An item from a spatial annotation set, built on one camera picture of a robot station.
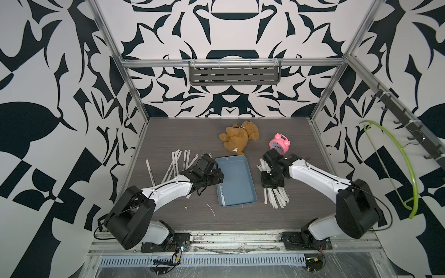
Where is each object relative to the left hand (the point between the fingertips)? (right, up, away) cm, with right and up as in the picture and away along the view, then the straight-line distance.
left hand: (219, 173), depth 88 cm
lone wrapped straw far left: (-37, -1, +6) cm, 37 cm away
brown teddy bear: (+9, +18, +8) cm, 21 cm away
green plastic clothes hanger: (+68, +9, -21) cm, 72 cm away
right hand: (+21, -4, -2) cm, 22 cm away
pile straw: (-25, 0, +8) cm, 27 cm away
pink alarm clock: (+33, +15, +8) cm, 37 cm away
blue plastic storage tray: (+10, -7, +2) cm, 12 cm away
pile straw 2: (+28, -11, -3) cm, 30 cm away
